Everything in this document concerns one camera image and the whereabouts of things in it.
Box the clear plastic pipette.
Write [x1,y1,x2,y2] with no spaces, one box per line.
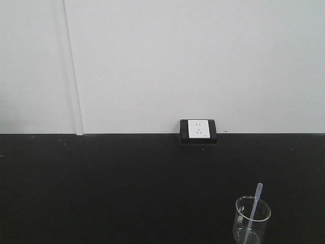
[244,182,263,244]

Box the black socket mounting box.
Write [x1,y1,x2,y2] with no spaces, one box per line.
[179,119,217,145]

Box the small clear glass beaker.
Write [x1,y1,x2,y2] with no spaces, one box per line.
[233,196,271,243]

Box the white wall power socket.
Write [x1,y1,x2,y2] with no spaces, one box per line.
[188,119,210,139]

